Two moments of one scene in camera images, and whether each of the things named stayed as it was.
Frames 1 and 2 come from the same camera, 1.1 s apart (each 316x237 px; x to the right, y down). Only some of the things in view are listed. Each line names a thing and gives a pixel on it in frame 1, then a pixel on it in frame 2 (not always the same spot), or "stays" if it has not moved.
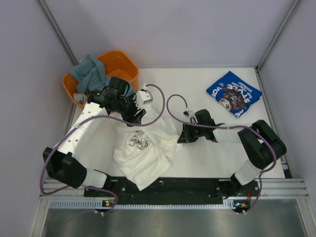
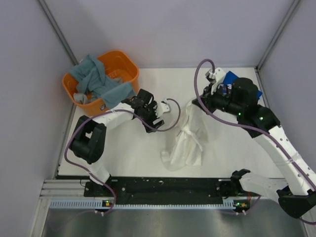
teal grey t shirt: (89, 75) stays
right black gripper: (185, 137) → (207, 98)
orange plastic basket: (116, 63) stays
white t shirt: (141, 152) → (186, 149)
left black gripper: (137, 117) → (153, 106)
